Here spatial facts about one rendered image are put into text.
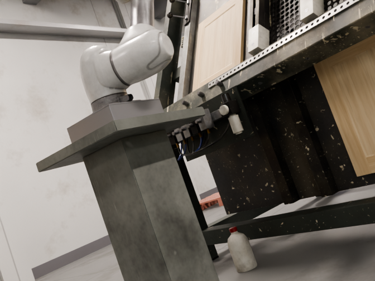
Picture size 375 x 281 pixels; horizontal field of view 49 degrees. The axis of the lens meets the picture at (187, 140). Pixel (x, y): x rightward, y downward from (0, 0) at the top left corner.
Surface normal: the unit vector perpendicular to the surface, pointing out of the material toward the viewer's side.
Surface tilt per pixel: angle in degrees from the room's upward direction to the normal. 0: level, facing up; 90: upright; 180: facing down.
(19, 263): 90
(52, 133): 90
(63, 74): 90
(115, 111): 90
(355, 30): 149
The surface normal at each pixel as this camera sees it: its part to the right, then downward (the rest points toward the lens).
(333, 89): -0.73, 0.21
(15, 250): 0.72, -0.31
